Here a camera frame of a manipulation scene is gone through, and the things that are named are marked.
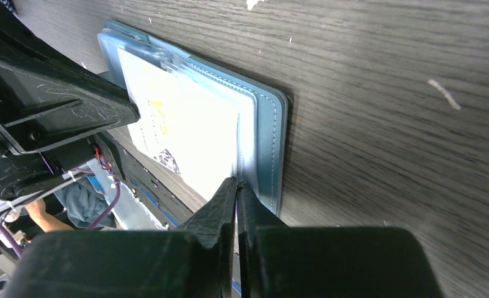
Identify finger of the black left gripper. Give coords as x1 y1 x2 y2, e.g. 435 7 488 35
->
0 3 139 155

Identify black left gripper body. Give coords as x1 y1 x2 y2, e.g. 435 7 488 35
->
0 125 111 200

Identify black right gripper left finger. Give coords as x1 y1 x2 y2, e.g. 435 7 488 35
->
4 178 237 297

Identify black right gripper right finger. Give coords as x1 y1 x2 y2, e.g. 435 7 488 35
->
236 182 442 297

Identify blue card holder wallet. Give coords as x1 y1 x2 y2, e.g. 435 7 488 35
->
97 20 289 214

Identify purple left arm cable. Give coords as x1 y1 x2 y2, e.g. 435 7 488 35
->
0 164 122 260

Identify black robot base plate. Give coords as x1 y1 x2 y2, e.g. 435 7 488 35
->
96 133 193 228

